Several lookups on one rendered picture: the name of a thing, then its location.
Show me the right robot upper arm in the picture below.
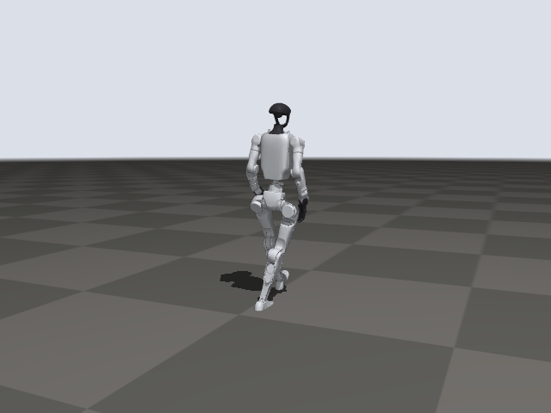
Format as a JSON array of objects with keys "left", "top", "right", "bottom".
[{"left": 289, "top": 135, "right": 305, "bottom": 178}]

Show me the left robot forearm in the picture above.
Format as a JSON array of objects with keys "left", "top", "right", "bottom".
[{"left": 246, "top": 171, "right": 263, "bottom": 195}]

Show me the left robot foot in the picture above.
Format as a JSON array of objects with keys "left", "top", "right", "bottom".
[{"left": 275, "top": 270, "right": 289, "bottom": 290}]

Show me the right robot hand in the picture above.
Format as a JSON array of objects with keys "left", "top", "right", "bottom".
[{"left": 297, "top": 198, "right": 308, "bottom": 223}]

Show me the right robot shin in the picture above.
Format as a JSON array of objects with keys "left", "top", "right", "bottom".
[{"left": 259, "top": 251, "right": 283, "bottom": 303}]

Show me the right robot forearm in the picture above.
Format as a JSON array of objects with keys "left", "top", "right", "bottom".
[{"left": 294, "top": 167, "right": 309, "bottom": 203}]

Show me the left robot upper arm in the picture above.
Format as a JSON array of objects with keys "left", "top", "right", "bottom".
[{"left": 246, "top": 134, "right": 262, "bottom": 174}]

